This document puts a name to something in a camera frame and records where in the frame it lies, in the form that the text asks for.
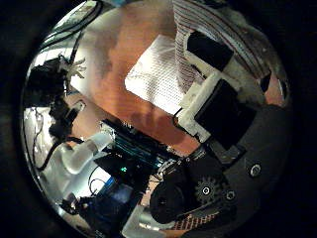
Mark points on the white striped clothing piece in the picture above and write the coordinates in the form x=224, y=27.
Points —
x=155, y=76

